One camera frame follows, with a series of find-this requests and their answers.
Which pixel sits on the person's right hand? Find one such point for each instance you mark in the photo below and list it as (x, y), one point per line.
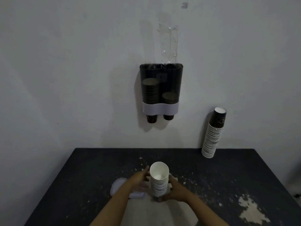
(177, 191)

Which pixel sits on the person's left hand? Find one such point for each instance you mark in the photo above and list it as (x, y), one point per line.
(137, 181)

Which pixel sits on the person's right thumb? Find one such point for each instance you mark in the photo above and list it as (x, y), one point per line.
(171, 182)

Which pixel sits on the person's left thumb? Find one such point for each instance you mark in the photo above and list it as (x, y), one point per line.
(146, 172)

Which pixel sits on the small white paper cup stack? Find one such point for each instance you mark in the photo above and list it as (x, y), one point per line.
(159, 183)

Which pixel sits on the person's left forearm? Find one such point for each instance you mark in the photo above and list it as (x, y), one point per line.
(110, 207)

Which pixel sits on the person's right forearm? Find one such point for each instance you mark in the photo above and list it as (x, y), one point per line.
(202, 213)

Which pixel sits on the white plastic lid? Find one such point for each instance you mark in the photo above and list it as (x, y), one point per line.
(117, 185)

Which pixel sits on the leaning striped paper cup stack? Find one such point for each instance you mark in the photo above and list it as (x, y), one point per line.
(211, 138)

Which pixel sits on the short dark cup stack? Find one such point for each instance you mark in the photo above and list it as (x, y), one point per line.
(169, 98)

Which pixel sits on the tall dark cup stack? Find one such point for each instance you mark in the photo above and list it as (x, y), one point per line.
(150, 90)

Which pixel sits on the clear plastic tape strip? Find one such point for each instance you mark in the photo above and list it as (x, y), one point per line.
(168, 42)

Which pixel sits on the black wall cup dispenser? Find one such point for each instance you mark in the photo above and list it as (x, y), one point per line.
(160, 108)

